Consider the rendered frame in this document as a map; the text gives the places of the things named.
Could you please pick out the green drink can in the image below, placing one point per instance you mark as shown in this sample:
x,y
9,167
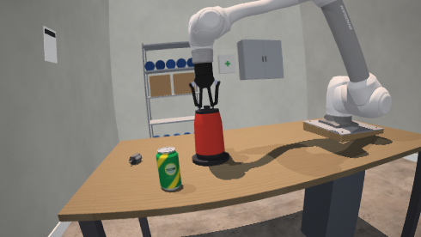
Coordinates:
x,y
168,168

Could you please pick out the dark grey round disc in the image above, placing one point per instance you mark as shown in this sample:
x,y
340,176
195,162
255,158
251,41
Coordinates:
x,y
210,161

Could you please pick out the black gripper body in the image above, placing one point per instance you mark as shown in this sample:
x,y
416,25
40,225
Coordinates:
x,y
206,70

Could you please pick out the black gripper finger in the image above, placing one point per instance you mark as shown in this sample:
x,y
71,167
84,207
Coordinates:
x,y
200,94
217,83

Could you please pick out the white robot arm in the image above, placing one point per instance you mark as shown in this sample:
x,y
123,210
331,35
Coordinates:
x,y
363,95

